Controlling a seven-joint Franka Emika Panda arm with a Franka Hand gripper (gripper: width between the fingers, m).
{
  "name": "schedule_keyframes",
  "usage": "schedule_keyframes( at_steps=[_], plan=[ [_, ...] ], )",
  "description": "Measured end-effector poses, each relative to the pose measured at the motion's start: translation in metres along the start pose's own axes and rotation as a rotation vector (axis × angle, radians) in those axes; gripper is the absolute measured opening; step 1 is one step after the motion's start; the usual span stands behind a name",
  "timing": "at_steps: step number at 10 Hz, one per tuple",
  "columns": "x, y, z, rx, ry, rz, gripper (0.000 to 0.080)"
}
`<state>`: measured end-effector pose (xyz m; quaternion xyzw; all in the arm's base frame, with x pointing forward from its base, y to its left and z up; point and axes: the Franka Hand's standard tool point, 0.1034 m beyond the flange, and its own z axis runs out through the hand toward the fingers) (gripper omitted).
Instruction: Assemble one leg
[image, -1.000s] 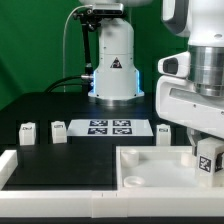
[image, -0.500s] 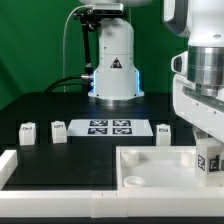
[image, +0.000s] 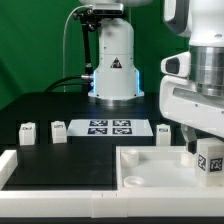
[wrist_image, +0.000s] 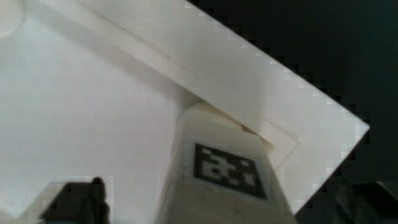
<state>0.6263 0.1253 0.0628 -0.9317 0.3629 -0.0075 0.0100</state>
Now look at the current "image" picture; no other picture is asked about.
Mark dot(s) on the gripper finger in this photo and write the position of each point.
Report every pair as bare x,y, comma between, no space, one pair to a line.
190,138

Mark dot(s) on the white U-shaped fence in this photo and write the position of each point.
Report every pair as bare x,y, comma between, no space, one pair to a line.
122,202

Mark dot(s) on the white sheet with tags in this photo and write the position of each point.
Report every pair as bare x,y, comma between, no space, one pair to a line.
109,127

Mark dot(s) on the white square tabletop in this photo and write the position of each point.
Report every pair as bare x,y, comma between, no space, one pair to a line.
153,166

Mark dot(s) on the black camera on mount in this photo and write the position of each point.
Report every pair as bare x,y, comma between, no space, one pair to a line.
108,9

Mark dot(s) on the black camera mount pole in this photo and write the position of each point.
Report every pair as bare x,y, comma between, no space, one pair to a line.
87,43

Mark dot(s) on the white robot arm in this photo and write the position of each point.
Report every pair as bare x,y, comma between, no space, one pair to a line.
202,21

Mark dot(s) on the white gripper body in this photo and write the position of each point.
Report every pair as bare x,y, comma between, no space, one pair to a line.
181,102

